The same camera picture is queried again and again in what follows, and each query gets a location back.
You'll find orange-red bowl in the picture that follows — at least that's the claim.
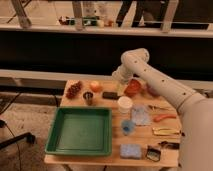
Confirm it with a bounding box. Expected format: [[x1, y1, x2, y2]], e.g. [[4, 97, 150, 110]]
[[124, 79, 142, 97]]

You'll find black knife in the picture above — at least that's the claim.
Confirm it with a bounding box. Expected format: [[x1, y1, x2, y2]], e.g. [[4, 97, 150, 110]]
[[158, 141, 180, 150]]

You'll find wooden table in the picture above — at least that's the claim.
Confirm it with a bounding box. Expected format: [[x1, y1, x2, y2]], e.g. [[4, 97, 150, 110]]
[[44, 80, 181, 167]]

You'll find orange-red apple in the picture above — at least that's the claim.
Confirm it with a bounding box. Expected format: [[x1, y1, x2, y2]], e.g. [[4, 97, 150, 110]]
[[89, 81, 102, 93]]

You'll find small blue cup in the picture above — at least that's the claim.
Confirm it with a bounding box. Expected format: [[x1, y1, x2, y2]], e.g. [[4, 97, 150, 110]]
[[121, 120, 135, 135]]

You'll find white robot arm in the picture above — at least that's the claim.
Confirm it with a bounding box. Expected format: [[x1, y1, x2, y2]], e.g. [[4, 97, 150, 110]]
[[112, 48, 213, 171]]

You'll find red grape bunch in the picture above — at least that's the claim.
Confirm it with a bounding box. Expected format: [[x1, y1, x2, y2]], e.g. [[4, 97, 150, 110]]
[[66, 81, 82, 99]]

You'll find orange carrot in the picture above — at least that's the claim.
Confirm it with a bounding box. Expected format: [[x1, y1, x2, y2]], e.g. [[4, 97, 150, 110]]
[[153, 114, 176, 122]]

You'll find purple bowl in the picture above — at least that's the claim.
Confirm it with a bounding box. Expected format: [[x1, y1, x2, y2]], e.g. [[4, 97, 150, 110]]
[[146, 84, 160, 97]]

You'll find green plastic tray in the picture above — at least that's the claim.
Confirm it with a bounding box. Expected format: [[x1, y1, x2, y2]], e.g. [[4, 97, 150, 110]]
[[45, 107, 112, 156]]

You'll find small metal fork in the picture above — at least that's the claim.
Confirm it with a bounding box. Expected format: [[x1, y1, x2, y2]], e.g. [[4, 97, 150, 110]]
[[148, 105, 168, 110]]

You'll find blue sponge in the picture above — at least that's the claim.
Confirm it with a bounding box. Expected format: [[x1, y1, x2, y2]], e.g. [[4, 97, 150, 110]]
[[120, 144, 142, 159]]

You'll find small metal cup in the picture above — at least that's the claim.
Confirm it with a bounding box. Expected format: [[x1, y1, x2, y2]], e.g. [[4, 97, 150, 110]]
[[83, 92, 93, 105]]

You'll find black rectangular block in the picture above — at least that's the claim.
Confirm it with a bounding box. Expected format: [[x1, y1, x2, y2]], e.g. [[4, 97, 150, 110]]
[[102, 92, 120, 100]]

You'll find yellow banana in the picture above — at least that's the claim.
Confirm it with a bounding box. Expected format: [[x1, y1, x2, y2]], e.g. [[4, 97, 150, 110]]
[[152, 127, 180, 136]]

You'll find clear plastic bag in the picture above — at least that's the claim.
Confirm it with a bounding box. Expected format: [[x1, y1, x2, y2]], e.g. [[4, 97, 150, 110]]
[[131, 105, 151, 126]]

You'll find white plastic cup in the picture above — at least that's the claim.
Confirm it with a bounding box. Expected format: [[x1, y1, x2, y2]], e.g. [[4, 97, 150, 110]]
[[118, 96, 133, 113]]

